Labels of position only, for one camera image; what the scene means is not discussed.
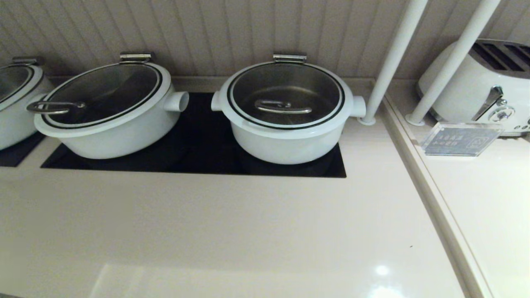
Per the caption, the glass lid white rim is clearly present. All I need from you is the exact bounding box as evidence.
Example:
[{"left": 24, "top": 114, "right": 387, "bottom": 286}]
[
  {"left": 26, "top": 62, "right": 172, "bottom": 137},
  {"left": 0, "top": 64, "right": 44, "bottom": 111},
  {"left": 220, "top": 61, "right": 354, "bottom": 134}
]

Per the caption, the white round cooking pot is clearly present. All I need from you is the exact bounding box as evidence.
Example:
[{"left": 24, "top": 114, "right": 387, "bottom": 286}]
[
  {"left": 211, "top": 53, "right": 367, "bottom": 165},
  {"left": 33, "top": 52, "right": 190, "bottom": 160},
  {"left": 0, "top": 57, "right": 54, "bottom": 150}
]

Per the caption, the black glass cooktop panel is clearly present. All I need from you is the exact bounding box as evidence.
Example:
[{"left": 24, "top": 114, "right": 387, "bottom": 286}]
[
  {"left": 0, "top": 132, "right": 45, "bottom": 168},
  {"left": 40, "top": 92, "right": 347, "bottom": 178}
]

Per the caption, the white metal pole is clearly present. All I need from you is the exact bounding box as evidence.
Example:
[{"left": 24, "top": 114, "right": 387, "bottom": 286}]
[
  {"left": 359, "top": 0, "right": 429, "bottom": 125},
  {"left": 406, "top": 0, "right": 501, "bottom": 126}
]

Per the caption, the clear acrylic sign holder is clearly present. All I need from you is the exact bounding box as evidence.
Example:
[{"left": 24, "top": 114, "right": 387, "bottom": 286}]
[{"left": 421, "top": 122, "right": 505, "bottom": 157}]

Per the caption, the white toaster chrome lever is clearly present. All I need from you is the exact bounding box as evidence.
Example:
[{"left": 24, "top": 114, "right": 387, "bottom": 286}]
[{"left": 417, "top": 38, "right": 530, "bottom": 138}]

